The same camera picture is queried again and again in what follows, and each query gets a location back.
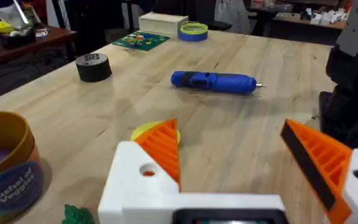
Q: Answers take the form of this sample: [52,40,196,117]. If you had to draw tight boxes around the yellow round disc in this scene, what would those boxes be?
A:
[131,121,181,144]

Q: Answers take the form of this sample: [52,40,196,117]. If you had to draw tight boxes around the pale wooden box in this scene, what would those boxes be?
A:
[138,12,190,36]

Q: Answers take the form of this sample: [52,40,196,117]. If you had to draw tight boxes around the orange toy tub with label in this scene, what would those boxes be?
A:
[0,111,45,223]

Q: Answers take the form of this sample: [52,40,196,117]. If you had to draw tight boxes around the green vegetable toy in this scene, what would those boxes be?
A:
[62,203,95,224]

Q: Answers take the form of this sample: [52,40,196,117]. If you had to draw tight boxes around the desk with heap of parts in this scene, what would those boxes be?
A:
[249,4,351,46]

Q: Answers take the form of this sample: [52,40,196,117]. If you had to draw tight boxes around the left gripper white and orange left finger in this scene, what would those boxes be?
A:
[98,118,181,224]

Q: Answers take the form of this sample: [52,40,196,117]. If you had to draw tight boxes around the blue electric screwdriver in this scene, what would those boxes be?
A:
[170,70,267,95]

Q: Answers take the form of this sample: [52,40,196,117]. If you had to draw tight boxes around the brown side table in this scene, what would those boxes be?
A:
[0,25,78,73]

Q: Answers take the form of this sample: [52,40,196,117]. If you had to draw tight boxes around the blue and green tape roll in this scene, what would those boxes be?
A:
[178,21,209,43]

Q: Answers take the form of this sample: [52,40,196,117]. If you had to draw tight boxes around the left gripper white and orange right finger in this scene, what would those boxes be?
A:
[280,119,358,224]

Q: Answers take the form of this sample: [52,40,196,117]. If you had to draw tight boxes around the white plastic bag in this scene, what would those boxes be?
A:
[214,0,252,34]

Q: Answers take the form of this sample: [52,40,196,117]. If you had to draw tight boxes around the black tape roll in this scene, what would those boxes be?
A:
[75,52,113,83]

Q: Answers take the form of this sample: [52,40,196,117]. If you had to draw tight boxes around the green board with toy blocks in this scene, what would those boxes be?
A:
[111,30,171,52]

